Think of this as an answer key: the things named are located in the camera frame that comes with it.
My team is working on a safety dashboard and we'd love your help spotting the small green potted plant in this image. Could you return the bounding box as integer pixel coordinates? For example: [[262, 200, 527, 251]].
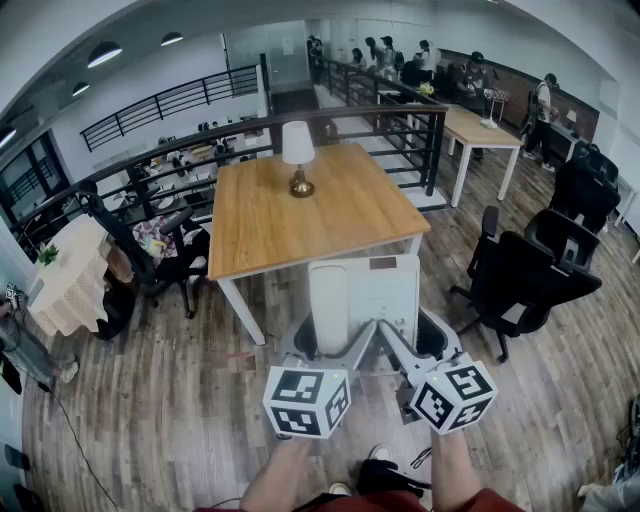
[[35, 242, 61, 269]]

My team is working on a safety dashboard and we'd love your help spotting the red white patterned cloth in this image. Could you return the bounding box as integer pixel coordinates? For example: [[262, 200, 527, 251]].
[[132, 214, 201, 259]]

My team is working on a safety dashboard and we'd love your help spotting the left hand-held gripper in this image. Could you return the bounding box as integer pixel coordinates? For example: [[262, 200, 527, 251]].
[[263, 314, 380, 440]]

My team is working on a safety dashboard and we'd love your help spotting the person's right leg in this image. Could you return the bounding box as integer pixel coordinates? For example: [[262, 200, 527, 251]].
[[355, 458, 401, 496]]

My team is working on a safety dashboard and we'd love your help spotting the person's right forearm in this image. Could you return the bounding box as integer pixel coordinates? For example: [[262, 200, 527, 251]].
[[430, 432, 484, 511]]

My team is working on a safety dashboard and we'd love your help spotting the white shade brass table lamp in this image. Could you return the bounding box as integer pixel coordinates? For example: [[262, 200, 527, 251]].
[[281, 121, 317, 199]]

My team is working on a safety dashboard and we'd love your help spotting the black office chair with headrest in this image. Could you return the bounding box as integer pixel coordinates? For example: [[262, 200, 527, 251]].
[[449, 204, 604, 364]]

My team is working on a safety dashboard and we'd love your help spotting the black railing with wooden handrail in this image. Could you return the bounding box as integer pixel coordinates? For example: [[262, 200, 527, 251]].
[[0, 102, 449, 251]]

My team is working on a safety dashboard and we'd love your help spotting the black metal stair railing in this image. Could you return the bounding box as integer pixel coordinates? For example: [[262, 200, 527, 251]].
[[309, 52, 441, 107]]

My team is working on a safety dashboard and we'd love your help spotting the round table with cream cloth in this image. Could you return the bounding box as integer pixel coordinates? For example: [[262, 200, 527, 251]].
[[27, 214, 135, 340]]

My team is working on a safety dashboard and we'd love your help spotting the wooden table with white legs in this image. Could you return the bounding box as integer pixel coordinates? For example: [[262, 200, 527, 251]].
[[442, 103, 524, 209]]

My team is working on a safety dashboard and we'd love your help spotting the person's left forearm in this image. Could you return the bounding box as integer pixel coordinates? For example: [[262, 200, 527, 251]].
[[239, 438, 314, 512]]

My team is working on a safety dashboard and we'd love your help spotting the white desk telephone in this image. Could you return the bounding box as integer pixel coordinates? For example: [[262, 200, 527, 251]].
[[307, 254, 421, 359]]

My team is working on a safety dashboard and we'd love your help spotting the person's red clothing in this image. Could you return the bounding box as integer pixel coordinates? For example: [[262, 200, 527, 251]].
[[194, 487, 526, 512]]

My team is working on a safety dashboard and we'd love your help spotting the black waist device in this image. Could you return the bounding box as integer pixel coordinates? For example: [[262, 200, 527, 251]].
[[397, 472, 432, 494]]

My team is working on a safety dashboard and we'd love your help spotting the black floor cable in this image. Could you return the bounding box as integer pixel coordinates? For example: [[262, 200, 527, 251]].
[[37, 379, 121, 511]]

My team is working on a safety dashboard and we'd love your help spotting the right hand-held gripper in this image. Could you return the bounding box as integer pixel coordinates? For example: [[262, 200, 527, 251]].
[[377, 306, 500, 436]]

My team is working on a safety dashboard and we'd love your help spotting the black metal balcony railing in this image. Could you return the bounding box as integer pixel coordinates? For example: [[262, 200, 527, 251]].
[[79, 64, 262, 154]]

